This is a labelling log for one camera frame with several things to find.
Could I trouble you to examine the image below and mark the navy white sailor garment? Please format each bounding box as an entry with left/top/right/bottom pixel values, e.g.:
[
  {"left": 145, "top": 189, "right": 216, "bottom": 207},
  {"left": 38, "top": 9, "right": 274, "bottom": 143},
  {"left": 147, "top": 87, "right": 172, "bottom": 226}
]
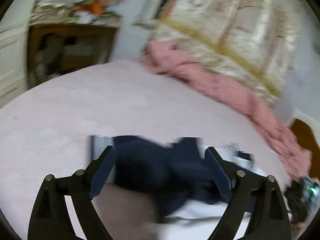
[{"left": 88, "top": 135, "right": 268, "bottom": 224}]

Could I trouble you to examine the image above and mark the pink plaid blanket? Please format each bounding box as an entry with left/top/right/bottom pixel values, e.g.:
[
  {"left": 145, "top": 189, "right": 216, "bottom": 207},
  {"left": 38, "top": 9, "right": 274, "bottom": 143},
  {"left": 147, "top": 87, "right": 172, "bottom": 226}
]
[{"left": 142, "top": 41, "right": 312, "bottom": 180}]

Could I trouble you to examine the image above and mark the brown white headboard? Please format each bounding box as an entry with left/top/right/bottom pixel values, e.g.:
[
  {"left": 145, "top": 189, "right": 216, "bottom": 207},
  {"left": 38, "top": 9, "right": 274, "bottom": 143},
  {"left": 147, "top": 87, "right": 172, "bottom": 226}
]
[{"left": 288, "top": 108, "right": 319, "bottom": 164}]

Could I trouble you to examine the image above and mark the pale pink bed sheet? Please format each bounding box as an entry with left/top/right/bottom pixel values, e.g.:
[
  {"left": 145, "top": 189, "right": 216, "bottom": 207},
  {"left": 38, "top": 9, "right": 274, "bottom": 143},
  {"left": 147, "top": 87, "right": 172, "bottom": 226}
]
[{"left": 1, "top": 60, "right": 290, "bottom": 239}]

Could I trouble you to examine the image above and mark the tree pattern curtain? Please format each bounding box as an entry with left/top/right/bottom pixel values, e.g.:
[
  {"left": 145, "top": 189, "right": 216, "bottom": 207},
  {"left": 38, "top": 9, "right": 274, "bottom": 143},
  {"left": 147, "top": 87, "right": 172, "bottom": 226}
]
[{"left": 149, "top": 0, "right": 303, "bottom": 107}]

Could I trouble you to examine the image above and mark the dark wooden desk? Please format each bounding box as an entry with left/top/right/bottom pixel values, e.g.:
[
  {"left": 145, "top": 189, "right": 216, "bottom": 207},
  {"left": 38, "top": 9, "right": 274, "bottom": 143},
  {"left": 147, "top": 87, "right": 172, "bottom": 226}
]
[{"left": 27, "top": 23, "right": 119, "bottom": 88}]

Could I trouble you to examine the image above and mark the white wardrobe door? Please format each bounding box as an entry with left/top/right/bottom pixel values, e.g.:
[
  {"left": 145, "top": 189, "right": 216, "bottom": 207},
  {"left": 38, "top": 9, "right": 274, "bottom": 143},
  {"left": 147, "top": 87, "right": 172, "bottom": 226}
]
[{"left": 0, "top": 0, "right": 37, "bottom": 107}]

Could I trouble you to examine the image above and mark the desk clutter pile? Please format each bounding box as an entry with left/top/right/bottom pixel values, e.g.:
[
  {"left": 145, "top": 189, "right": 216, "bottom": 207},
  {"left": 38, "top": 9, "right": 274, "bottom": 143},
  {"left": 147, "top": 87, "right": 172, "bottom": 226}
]
[{"left": 29, "top": 0, "right": 122, "bottom": 28}]

